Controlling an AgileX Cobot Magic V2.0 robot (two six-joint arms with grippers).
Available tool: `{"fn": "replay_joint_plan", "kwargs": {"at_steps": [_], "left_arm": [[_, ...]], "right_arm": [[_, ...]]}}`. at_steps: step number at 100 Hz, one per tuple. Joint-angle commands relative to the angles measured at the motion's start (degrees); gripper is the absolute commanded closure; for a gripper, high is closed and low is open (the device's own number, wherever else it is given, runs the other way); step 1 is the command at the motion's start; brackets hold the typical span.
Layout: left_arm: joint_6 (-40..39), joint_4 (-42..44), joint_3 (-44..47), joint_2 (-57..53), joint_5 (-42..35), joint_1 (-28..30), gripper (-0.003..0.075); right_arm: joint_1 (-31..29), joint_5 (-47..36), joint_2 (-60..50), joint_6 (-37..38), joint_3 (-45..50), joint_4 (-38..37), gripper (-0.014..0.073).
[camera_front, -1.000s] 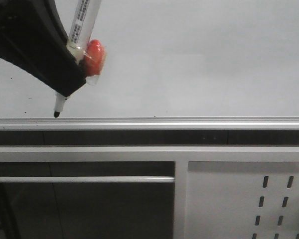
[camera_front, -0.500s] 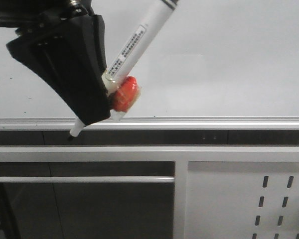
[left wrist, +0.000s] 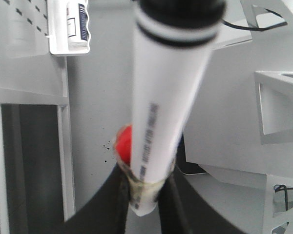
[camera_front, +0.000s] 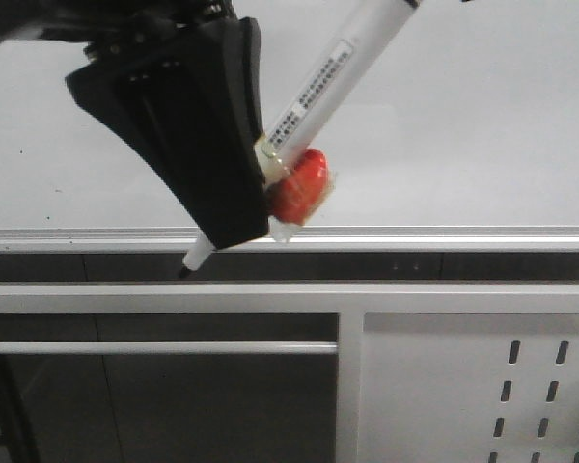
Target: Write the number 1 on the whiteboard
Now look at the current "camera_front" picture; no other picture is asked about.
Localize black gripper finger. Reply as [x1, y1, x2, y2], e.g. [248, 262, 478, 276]
[66, 33, 268, 250]

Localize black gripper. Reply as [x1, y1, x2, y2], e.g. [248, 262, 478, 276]
[0, 1, 263, 140]

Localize white marker black tip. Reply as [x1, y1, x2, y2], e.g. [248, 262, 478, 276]
[179, 0, 424, 280]

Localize red round magnet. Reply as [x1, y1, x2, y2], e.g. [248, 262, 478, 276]
[268, 149, 331, 226]

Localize large whiteboard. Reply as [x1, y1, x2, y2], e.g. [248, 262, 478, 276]
[0, 1, 579, 253]

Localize white horizontal rod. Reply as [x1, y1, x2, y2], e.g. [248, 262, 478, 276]
[0, 341, 338, 356]

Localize grey whiteboard stand frame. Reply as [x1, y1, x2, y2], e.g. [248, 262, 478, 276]
[0, 284, 579, 462]

